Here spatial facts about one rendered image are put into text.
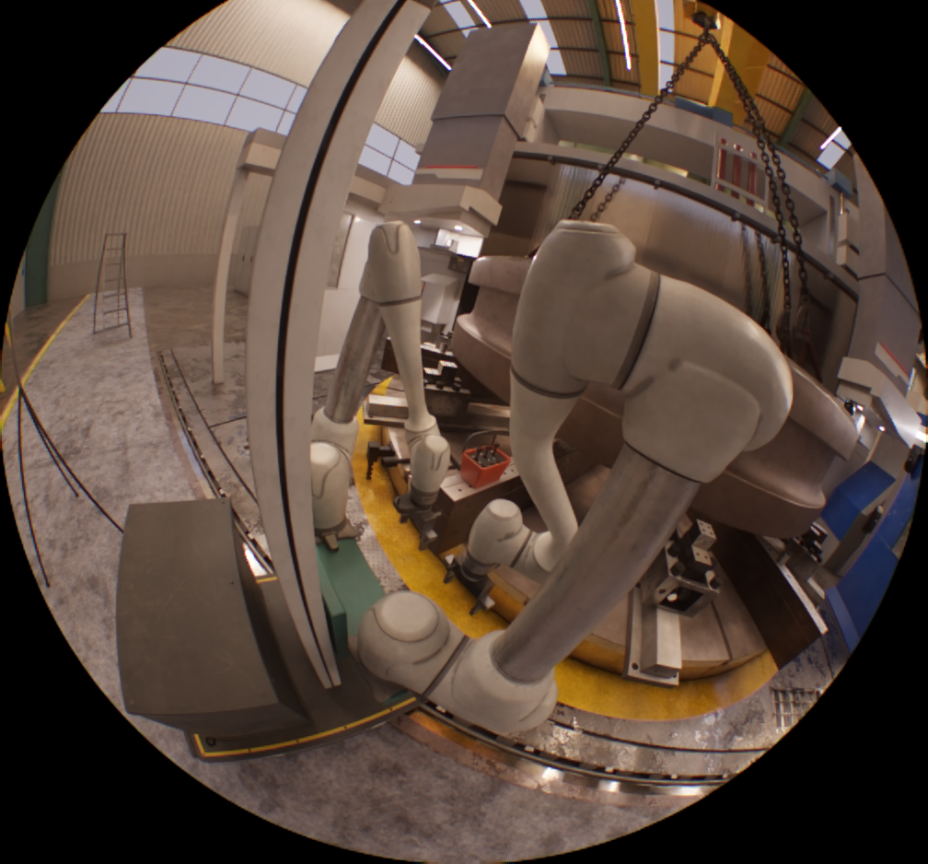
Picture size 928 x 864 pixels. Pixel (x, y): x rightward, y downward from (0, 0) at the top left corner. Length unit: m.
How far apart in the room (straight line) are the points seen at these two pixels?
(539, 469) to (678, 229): 4.80
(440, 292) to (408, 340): 4.54
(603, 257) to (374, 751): 1.56
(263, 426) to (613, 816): 1.91
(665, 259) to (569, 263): 4.61
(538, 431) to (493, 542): 0.36
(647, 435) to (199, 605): 0.80
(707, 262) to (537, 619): 4.92
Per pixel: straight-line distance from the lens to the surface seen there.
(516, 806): 1.62
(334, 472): 0.80
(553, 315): 0.28
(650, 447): 0.29
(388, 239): 0.65
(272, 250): 0.23
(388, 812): 1.51
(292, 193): 0.24
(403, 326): 0.66
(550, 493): 0.49
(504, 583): 1.54
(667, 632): 1.65
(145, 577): 0.84
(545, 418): 0.37
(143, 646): 0.77
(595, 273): 0.27
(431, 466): 0.82
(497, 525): 0.66
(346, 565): 0.90
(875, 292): 5.25
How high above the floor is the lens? 1.47
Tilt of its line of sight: 21 degrees down
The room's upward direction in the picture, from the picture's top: 16 degrees clockwise
